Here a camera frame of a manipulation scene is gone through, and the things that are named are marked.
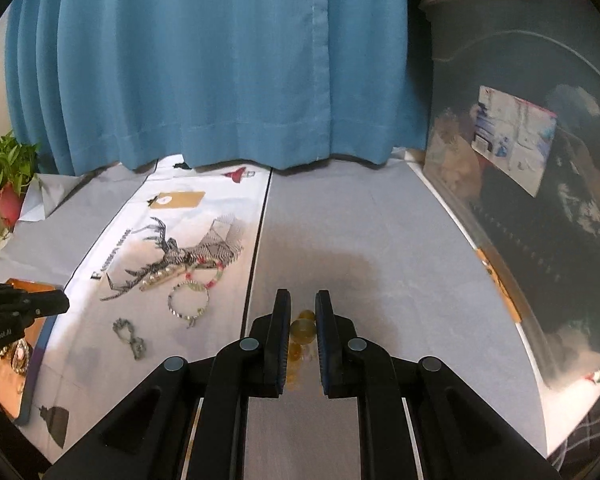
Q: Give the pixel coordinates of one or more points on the white paper label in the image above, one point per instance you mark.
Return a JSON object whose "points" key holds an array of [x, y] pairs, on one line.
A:
{"points": [[515, 135]]}

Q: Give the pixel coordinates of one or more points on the green plant in red pot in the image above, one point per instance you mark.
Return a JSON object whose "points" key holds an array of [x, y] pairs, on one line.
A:
{"points": [[5, 205]]}

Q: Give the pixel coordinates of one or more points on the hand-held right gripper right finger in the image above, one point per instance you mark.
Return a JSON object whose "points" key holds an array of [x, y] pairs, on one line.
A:
{"points": [[325, 340]]}

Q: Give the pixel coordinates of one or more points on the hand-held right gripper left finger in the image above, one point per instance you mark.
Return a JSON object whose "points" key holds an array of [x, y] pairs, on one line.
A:
{"points": [[280, 340]]}

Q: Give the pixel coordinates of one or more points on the dark translucent storage box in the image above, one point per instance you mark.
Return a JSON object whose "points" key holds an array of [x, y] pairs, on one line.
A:
{"points": [[530, 240]]}

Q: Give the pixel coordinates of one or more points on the grey white printed tablecloth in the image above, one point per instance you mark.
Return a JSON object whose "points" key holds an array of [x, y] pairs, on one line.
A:
{"points": [[355, 220]]}

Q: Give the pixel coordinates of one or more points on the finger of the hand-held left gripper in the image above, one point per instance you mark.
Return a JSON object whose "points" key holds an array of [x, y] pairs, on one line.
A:
{"points": [[45, 304]]}

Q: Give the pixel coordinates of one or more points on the pearl hair clip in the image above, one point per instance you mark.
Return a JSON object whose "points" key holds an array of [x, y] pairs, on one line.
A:
{"points": [[162, 277]]}

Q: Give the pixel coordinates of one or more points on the copper metal tray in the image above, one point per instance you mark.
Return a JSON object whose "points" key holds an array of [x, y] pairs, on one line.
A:
{"points": [[5, 390]]}

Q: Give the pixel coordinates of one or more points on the dark plaid cloth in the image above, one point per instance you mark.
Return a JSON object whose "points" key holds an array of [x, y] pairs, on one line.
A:
{"points": [[585, 435]]}

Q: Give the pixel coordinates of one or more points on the blue curtain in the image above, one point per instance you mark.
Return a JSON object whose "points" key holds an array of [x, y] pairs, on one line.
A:
{"points": [[205, 60]]}

